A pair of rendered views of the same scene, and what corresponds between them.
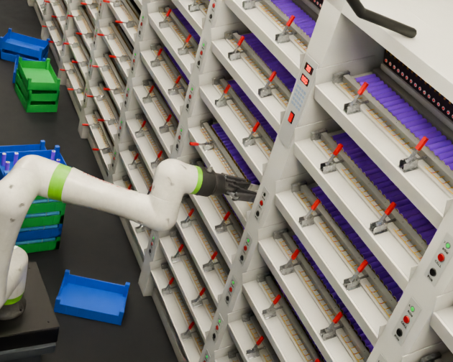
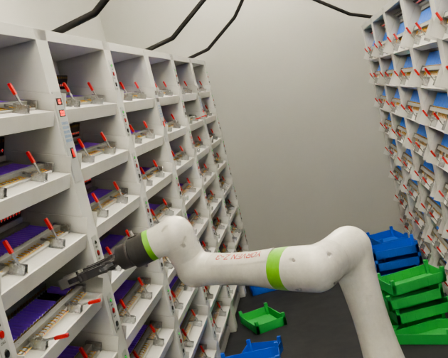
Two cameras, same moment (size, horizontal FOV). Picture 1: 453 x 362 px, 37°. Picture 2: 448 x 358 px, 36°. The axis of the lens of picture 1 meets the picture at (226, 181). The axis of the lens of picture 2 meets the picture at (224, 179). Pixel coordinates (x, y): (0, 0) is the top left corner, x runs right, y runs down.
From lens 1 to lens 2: 363 cm
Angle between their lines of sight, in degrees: 126
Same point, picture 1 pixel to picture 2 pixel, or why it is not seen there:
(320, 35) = (48, 69)
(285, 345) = (139, 310)
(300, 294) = not seen: hidden behind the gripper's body
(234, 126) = (43, 258)
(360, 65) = not seen: hidden behind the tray
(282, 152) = (82, 190)
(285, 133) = (77, 172)
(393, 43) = (71, 38)
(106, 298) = not seen: outside the picture
